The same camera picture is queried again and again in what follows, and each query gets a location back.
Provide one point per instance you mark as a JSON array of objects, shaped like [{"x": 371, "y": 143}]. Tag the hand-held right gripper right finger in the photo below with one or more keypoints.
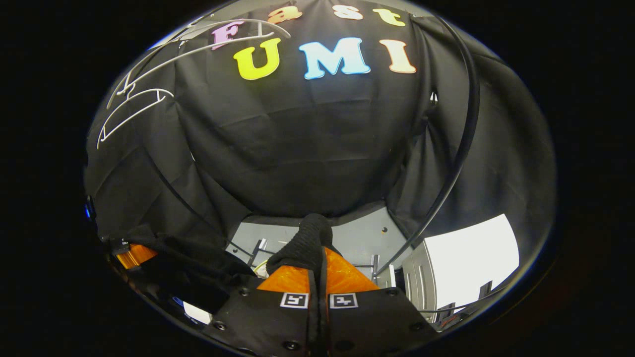
[{"x": 377, "y": 322}]

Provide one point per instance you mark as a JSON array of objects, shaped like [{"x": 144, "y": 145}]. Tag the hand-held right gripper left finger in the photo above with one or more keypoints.
[{"x": 268, "y": 322}]

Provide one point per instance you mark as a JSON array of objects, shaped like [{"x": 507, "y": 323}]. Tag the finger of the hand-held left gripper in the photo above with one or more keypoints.
[{"x": 136, "y": 254}]

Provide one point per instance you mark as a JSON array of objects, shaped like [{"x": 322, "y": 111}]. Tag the black knit garment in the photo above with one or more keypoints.
[{"x": 307, "y": 243}]

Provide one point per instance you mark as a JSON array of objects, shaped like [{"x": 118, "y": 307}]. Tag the white plastic hanger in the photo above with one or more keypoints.
[
  {"x": 193, "y": 50},
  {"x": 158, "y": 94}
]

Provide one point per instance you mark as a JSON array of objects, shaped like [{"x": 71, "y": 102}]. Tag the black metal clothes rack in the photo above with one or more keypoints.
[{"x": 473, "y": 99}]

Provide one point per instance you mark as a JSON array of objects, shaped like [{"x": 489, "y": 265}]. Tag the white box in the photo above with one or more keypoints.
[{"x": 471, "y": 258}]

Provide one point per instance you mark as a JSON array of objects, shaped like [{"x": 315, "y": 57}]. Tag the black backdrop cloth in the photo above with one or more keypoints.
[{"x": 297, "y": 139}]

